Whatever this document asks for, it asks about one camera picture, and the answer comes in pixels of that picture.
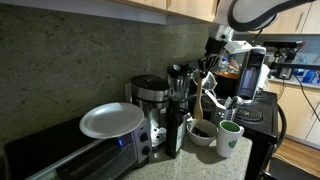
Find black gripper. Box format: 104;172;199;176
198;37;224;79

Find wooden spoon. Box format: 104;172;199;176
193;77;203;122

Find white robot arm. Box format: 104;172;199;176
198;0;315;78

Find black pieces in bowl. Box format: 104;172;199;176
191;127;209;137

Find white ceramic bowl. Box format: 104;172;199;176
187;119;218;147

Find wooden upper cabinet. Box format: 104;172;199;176
114;0;219;22

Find wooden cabinet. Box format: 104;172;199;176
269;82;320;148
114;0;219;22

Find black blender jar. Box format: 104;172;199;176
167;64;192;101

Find silver soda machine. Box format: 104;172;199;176
236;47;266;103

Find black silver coffee maker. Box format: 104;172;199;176
131;75;170;149

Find dark glass bottle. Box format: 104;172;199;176
165;100;185;159

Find white mug green inside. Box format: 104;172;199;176
216;120;244;158

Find black electric stove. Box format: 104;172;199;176
234;91;279;180

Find wooden lower cabinet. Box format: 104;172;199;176
269;82;320;148

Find white plate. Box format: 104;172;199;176
79;102;144;139

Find black toaster oven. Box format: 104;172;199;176
4;118;152;180

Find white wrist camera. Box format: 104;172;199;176
224;41;252;54

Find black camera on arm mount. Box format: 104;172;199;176
263;41;320;72

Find black power cable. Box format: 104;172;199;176
293;74;320;123

